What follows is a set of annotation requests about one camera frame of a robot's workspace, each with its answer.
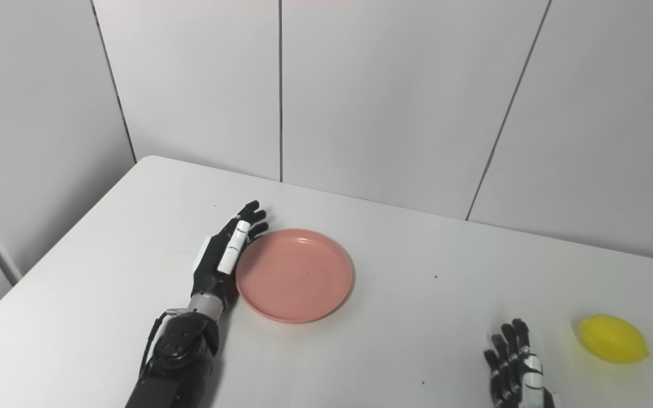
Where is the yellow lemon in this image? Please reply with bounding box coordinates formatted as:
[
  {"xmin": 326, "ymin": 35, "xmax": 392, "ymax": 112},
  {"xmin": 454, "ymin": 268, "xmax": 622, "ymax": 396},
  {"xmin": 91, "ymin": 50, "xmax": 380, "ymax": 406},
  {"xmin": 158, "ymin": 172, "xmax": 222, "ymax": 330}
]
[{"xmin": 579, "ymin": 313, "xmax": 650, "ymax": 364}]

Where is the pink round plate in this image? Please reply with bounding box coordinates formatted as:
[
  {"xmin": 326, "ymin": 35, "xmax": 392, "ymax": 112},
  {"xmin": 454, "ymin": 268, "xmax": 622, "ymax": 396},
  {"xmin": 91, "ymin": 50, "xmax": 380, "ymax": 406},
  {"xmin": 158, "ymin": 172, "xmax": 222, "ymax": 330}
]
[{"xmin": 235, "ymin": 228, "xmax": 354, "ymax": 324}]

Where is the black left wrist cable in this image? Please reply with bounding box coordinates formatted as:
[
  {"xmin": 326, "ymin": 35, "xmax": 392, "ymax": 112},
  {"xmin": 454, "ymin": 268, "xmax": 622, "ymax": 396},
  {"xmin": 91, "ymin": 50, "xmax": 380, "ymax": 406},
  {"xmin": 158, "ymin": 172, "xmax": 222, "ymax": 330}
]
[{"xmin": 139, "ymin": 309, "xmax": 185, "ymax": 377}]

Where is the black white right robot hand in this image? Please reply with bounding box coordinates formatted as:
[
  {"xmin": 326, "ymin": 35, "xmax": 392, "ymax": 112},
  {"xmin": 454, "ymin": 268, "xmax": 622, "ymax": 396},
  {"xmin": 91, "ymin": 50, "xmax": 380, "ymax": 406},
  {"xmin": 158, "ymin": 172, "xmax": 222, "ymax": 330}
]
[{"xmin": 484, "ymin": 318, "xmax": 555, "ymax": 408}]

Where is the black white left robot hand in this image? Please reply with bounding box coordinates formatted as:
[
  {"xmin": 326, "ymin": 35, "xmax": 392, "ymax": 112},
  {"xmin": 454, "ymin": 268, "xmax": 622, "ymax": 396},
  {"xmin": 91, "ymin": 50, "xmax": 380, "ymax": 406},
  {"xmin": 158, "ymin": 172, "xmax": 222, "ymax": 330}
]
[{"xmin": 190, "ymin": 200, "xmax": 269, "ymax": 309}]

